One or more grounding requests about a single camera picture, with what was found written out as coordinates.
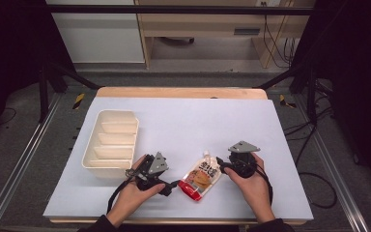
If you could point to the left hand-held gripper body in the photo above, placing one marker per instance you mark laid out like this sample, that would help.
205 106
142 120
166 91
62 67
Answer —
158 165

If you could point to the light wooden desk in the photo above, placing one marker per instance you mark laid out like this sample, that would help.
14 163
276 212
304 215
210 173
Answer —
203 24

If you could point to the person's left hand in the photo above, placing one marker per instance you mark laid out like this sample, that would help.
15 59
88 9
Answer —
129 196

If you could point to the black metal stand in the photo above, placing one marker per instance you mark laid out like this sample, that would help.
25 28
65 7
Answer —
45 93
310 96

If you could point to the cream divided storage bin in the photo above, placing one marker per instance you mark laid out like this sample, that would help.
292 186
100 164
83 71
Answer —
109 152

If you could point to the wooden table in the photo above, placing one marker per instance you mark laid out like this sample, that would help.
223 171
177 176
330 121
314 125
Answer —
180 92

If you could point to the yellow and black tape strip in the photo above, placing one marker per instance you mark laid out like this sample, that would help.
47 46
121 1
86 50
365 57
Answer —
78 101
283 101

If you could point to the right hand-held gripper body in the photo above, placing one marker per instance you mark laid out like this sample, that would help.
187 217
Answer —
243 161

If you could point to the white table mat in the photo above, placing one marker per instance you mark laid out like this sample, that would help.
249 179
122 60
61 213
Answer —
186 129

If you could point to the black horizontal frame bar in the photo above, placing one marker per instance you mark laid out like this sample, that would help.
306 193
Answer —
174 9

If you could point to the person's right hand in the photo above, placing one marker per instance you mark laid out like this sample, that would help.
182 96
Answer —
254 190

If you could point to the aluminium floor rail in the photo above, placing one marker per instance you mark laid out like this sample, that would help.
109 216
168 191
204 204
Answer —
338 174
22 161

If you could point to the black curtain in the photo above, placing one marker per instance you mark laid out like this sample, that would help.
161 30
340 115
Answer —
9 48
360 80

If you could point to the white cabinet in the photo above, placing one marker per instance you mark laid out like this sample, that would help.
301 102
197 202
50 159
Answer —
99 38

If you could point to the red and white spouted pouch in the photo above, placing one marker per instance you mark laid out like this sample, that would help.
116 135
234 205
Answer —
199 181

